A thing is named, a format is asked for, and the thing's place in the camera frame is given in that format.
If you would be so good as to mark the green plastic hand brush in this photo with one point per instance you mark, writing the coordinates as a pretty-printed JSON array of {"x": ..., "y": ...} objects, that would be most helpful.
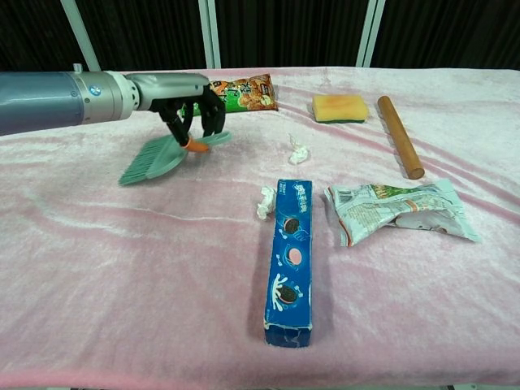
[{"x": 158, "y": 160}]

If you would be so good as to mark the slanted white frame post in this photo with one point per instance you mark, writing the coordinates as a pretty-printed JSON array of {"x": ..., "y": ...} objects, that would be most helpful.
[{"x": 81, "y": 34}]

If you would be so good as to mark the pink plush tablecloth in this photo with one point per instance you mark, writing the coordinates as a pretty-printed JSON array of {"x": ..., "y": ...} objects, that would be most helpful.
[{"x": 122, "y": 284}]

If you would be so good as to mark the white paper ball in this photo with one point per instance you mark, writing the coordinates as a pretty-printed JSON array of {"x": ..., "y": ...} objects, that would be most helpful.
[
  {"x": 298, "y": 153},
  {"x": 265, "y": 202}
]

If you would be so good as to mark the blue silver left robot arm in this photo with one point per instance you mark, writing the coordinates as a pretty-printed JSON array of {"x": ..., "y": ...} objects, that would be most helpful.
[{"x": 48, "y": 101}]

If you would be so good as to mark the green orange snack bag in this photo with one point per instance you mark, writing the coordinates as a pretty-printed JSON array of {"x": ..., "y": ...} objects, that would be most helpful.
[{"x": 252, "y": 95}]

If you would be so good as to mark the black curtain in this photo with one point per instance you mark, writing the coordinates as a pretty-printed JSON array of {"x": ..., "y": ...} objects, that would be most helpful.
[{"x": 447, "y": 32}]

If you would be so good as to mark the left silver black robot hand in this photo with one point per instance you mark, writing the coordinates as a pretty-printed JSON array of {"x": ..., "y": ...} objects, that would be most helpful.
[{"x": 170, "y": 91}]

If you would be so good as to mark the crumpled white snack bag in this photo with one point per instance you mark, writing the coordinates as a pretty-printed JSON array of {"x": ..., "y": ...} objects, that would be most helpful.
[{"x": 390, "y": 207}]

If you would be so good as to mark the wooden rolling pin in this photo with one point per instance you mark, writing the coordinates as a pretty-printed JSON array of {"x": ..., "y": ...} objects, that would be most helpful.
[{"x": 400, "y": 136}]

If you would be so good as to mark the blue cookie box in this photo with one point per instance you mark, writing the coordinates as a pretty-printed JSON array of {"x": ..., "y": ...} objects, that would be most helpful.
[{"x": 290, "y": 260}]

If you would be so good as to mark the yellow green sponge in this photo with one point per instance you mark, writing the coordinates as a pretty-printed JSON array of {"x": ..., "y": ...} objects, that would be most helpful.
[{"x": 340, "y": 107}]

